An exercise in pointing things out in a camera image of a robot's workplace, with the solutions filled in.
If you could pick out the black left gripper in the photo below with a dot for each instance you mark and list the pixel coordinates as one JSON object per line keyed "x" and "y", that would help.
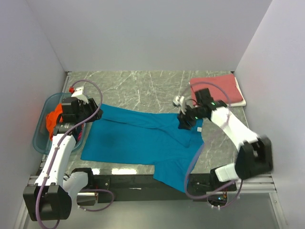
{"x": 92, "y": 106}

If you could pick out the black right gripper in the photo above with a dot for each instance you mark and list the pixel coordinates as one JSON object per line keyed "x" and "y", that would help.
{"x": 183, "y": 119}

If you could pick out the blue t-shirt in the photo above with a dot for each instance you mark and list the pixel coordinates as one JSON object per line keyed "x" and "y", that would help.
{"x": 130, "y": 137}

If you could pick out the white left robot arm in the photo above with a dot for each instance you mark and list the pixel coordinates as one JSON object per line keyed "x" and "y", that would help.
{"x": 50, "y": 197}

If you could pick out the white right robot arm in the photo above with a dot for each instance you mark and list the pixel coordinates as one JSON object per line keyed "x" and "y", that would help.
{"x": 254, "y": 152}

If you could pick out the orange t-shirt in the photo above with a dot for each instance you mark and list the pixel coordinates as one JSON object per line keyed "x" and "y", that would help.
{"x": 52, "y": 119}

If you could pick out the folded red t-shirt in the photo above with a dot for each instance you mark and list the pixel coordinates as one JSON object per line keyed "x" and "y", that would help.
{"x": 221, "y": 81}

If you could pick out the clear teal plastic bin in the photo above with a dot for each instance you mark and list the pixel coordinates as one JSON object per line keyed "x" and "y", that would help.
{"x": 41, "y": 140}

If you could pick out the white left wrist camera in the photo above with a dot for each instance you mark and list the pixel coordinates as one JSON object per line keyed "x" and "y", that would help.
{"x": 79, "y": 93}

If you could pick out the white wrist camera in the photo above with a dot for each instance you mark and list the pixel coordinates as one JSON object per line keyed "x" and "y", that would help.
{"x": 180, "y": 102}
{"x": 79, "y": 93}

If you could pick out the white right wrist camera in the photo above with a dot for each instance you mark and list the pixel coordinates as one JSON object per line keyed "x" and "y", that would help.
{"x": 180, "y": 102}

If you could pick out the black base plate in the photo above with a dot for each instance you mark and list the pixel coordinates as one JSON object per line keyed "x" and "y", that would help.
{"x": 143, "y": 188}

